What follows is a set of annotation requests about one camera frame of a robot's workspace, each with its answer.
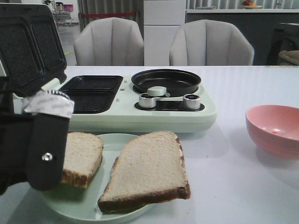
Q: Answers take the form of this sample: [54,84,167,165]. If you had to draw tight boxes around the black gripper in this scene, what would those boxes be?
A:
[0,77,74,195]

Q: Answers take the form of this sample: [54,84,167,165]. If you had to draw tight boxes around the bread slice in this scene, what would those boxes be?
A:
[61,132,104,188]
[98,131,191,213]

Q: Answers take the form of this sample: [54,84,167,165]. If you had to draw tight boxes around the mint green sandwich maker lid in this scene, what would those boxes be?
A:
[0,3,67,96]

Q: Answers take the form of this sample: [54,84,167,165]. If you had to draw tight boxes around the pink plastic bowl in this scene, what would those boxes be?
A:
[246,105,299,160]

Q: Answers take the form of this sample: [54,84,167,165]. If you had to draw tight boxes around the mint green breakfast maker base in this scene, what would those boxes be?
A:
[13,75,218,133]

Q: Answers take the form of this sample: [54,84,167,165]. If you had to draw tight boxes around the left beige upholstered chair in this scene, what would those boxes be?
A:
[74,17,144,66]

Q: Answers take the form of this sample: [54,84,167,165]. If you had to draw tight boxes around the beige upholstered chair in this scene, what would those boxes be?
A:
[169,20,255,66]
[74,17,144,66]

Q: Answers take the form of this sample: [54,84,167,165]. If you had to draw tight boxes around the left silver control knob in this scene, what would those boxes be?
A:
[138,93,156,109]

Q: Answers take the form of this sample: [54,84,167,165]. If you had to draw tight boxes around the silver control knob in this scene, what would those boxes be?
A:
[183,94,201,110]
[138,93,156,109]

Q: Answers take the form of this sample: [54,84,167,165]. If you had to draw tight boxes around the mint green round plate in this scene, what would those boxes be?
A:
[42,133,151,224]

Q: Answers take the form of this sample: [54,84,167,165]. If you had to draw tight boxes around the red barrier belt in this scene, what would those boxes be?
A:
[81,12,136,18]

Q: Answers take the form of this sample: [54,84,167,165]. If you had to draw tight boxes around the black round frying pan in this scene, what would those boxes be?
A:
[131,69,201,97]

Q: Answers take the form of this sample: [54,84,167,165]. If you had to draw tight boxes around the right silver control knob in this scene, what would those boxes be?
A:
[183,94,201,110]

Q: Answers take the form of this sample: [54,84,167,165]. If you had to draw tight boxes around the white cabinet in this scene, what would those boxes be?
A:
[143,0,186,66]

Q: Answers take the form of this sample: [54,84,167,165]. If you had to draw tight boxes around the right beige upholstered chair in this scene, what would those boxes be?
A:
[169,20,255,66]

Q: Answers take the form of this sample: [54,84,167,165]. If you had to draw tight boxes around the fruit plate on counter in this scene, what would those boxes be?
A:
[241,0,263,9]

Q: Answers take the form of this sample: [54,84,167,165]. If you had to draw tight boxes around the dark grey counter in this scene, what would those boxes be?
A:
[185,8,299,66]

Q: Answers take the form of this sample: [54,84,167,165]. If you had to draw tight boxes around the beige cushion at right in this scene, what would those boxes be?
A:
[278,50,299,66]

